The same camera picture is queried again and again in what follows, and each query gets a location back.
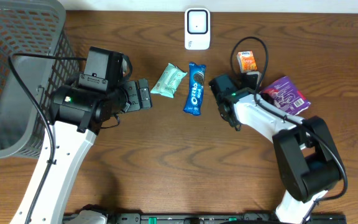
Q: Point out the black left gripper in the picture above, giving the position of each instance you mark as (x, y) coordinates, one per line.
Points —
(132, 96)

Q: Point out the small orange carton box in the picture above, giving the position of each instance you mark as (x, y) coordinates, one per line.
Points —
(246, 61)

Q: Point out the blue Oreo cookie pack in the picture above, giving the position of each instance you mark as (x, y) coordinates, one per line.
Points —
(196, 89)

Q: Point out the red purple snack bag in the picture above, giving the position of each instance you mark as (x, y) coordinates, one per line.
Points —
(286, 96)

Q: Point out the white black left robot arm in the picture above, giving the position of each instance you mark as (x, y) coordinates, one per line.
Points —
(77, 117)

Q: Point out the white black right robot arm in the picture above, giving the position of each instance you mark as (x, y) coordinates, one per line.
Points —
(308, 161)

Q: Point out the white barcode scanner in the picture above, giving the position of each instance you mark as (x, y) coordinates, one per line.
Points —
(197, 29)

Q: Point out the mint green wipes pack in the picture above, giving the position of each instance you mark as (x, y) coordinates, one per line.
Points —
(169, 81)

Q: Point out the grey plastic basket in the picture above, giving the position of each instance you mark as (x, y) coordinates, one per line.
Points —
(32, 37)

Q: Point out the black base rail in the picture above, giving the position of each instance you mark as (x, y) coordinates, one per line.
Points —
(96, 214)

